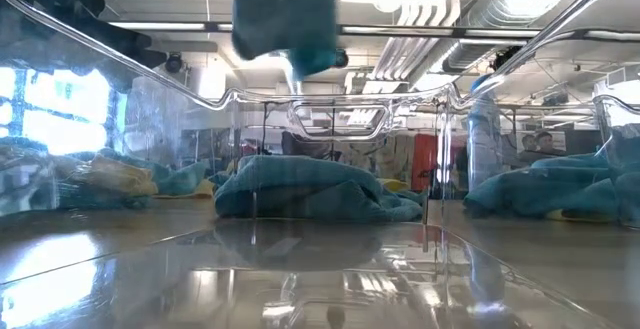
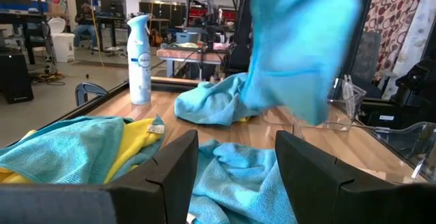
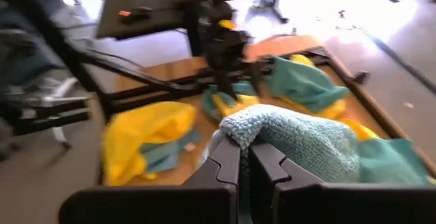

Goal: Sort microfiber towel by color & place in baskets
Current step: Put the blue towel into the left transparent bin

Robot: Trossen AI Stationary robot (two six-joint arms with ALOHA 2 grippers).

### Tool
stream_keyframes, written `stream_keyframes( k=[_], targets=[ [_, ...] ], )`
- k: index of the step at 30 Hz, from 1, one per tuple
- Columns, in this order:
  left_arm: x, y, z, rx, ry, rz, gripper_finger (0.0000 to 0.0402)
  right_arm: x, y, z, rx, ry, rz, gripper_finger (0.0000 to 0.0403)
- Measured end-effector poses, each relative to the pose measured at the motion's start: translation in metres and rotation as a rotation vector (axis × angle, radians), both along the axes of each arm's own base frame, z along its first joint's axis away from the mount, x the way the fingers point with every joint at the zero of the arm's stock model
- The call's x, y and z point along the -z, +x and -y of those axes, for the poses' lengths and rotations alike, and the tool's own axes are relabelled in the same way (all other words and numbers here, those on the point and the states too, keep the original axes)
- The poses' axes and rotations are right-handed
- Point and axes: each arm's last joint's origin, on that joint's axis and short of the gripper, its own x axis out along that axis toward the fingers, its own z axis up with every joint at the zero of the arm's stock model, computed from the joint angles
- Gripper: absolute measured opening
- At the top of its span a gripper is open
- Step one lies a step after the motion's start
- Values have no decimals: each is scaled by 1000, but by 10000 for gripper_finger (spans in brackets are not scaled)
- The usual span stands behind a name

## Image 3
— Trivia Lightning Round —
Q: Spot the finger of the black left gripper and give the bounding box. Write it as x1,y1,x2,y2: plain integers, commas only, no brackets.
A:
214,67,239,101
251,61,265,95

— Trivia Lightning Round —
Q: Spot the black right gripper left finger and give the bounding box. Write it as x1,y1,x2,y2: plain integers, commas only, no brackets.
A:
58,135,242,224

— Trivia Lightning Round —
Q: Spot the black desk leg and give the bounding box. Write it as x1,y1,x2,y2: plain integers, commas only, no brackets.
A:
251,0,290,25

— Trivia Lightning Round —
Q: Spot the teal microfiber towel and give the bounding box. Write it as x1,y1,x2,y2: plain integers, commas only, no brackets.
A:
201,80,260,122
264,56,350,114
204,103,362,184
140,127,202,174
357,138,434,186

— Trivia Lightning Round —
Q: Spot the black office chair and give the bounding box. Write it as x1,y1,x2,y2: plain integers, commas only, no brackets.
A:
0,0,93,162

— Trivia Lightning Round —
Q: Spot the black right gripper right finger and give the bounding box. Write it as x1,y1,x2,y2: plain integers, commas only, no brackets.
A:
248,141,436,224

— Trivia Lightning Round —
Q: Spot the black clamp device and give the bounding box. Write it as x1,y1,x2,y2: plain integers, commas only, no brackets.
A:
117,5,154,25

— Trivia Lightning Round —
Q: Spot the black aluminium table frame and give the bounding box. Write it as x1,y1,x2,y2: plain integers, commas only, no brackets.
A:
0,0,372,123

